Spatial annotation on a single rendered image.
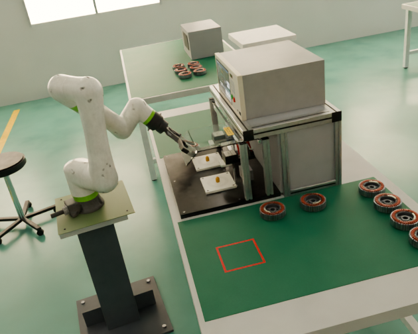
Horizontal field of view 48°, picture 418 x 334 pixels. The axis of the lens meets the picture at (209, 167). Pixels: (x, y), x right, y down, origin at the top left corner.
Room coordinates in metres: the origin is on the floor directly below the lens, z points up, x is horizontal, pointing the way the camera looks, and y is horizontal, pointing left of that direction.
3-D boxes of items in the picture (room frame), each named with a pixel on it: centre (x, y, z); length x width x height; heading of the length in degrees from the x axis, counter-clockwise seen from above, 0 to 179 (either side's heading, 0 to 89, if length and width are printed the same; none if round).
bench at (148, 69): (4.49, 0.12, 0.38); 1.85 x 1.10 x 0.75; 8
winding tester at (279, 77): (2.15, -0.34, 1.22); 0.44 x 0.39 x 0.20; 8
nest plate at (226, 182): (1.99, -0.03, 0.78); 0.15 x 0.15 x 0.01; 8
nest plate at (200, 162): (2.23, 0.00, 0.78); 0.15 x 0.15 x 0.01; 8
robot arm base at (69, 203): (1.98, 0.66, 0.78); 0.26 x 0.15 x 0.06; 117
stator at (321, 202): (1.71, -0.42, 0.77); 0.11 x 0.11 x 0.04
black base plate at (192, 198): (2.12, -0.03, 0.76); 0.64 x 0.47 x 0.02; 8
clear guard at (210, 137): (1.91, -0.05, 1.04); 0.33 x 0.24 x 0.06; 98
